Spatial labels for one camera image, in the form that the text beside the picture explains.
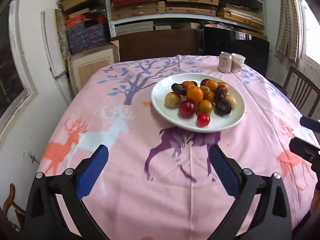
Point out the window with white frame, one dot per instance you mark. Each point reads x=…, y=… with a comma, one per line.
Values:
x=17, y=86

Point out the small orange tangerine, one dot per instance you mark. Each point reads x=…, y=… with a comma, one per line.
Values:
x=210, y=97

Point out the black monitor panel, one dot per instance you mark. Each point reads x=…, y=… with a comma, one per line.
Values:
x=254, y=49

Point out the pink drink can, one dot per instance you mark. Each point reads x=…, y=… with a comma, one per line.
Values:
x=225, y=62

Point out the dark brown wooden board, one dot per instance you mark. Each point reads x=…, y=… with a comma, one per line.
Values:
x=160, y=43

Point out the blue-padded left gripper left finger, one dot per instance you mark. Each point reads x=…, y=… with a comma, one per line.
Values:
x=44, y=218

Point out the dark mangosteen back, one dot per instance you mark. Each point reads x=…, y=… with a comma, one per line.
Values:
x=179, y=89

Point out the yellow tomato fruit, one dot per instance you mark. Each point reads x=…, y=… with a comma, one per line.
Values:
x=205, y=106

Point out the white paper cup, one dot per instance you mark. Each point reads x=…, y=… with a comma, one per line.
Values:
x=237, y=62

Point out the pale yellow fruit front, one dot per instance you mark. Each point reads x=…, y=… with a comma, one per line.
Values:
x=172, y=100

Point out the brown mangosteen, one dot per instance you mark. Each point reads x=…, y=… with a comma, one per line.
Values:
x=220, y=93

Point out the blue patterned storage boxes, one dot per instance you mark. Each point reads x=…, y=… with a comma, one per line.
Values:
x=86, y=32

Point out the person's hand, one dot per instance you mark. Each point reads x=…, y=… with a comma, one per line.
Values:
x=315, y=201

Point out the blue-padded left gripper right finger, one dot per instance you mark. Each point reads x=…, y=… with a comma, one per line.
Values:
x=272, y=218

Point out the pale yellow round fruit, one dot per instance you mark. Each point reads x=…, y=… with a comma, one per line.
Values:
x=232, y=100

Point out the small tan fruit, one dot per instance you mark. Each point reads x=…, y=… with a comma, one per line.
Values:
x=205, y=91

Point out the wooden chair left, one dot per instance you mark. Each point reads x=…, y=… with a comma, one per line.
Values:
x=12, y=217

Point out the pink deer-print tablecloth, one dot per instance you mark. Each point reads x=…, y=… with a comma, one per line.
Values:
x=158, y=181

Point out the orange round fruit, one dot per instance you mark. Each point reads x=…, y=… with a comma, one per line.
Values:
x=212, y=85

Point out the yellow-orange persimmon fruit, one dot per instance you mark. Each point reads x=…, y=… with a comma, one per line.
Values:
x=188, y=84

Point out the dark red plum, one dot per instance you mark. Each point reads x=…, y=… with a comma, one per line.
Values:
x=186, y=109
x=203, y=82

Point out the dark date-like fruit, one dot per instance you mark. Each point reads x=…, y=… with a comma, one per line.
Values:
x=223, y=107

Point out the large orange mandarin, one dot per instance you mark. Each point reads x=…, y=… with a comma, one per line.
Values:
x=194, y=94

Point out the metal storage shelf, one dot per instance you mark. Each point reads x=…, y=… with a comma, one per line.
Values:
x=127, y=16

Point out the red cherry tomato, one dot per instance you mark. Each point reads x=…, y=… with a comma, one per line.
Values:
x=203, y=120

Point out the framed picture board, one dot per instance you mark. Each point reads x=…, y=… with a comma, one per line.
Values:
x=84, y=64

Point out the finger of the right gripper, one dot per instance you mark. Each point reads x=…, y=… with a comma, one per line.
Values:
x=304, y=149
x=311, y=124

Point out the dark red plum front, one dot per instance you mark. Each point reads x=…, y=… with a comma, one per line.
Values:
x=186, y=109

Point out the white ceramic plate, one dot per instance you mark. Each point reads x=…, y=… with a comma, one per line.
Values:
x=217, y=123

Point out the dark wooden chair right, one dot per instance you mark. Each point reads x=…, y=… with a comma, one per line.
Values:
x=302, y=90

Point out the patterned curtain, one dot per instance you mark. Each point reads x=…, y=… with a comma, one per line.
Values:
x=289, y=40

